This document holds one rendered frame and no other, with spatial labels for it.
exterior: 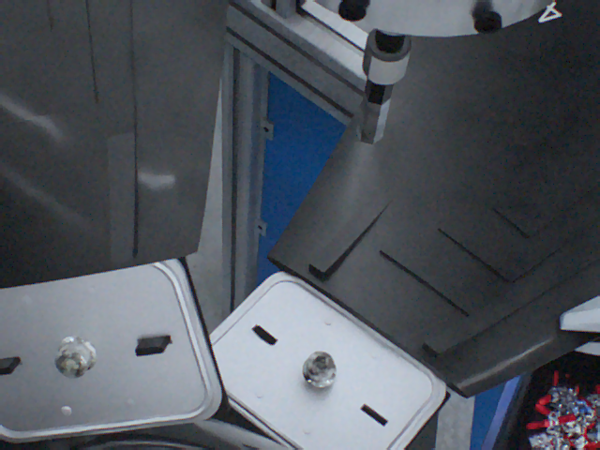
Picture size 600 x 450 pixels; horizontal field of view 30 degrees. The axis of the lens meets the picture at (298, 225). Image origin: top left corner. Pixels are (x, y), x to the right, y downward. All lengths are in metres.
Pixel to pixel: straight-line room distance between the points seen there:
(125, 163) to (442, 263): 0.18
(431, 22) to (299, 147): 0.93
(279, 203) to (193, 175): 0.90
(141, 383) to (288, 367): 0.08
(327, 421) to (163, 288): 0.10
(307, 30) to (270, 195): 0.33
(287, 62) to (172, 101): 0.66
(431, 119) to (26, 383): 0.23
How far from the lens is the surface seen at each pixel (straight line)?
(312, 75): 0.98
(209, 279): 1.79
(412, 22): 0.20
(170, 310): 0.38
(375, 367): 0.46
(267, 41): 1.00
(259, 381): 0.45
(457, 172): 0.51
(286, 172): 1.18
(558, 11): 0.58
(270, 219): 1.29
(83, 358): 0.38
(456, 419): 0.66
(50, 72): 0.35
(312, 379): 0.44
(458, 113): 0.53
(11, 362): 0.40
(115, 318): 0.38
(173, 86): 0.35
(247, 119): 1.12
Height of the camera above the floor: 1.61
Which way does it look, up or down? 61 degrees down
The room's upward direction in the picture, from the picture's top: 7 degrees clockwise
